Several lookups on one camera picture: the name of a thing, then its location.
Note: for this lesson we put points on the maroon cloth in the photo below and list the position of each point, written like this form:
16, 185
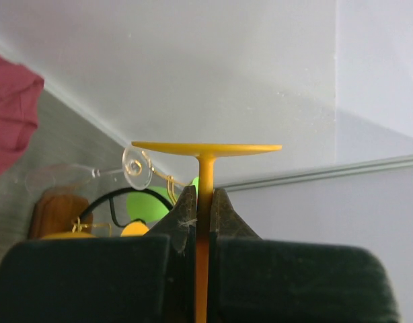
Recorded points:
20, 89

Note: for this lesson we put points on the gold wire glass rack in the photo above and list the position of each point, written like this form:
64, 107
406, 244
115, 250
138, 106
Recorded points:
71, 212

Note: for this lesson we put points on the orange goblet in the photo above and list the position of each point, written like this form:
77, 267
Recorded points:
206, 154
68, 235
136, 228

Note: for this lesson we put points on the green goblet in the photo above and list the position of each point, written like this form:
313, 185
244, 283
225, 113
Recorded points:
140, 205
194, 183

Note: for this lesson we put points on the orange goblet front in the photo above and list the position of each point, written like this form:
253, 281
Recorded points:
206, 154

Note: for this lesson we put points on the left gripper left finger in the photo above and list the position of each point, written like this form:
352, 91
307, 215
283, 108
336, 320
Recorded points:
147, 278

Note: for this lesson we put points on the clear wine glass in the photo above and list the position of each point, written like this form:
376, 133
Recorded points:
59, 179

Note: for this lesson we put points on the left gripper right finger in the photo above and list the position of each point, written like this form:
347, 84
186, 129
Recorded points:
256, 280

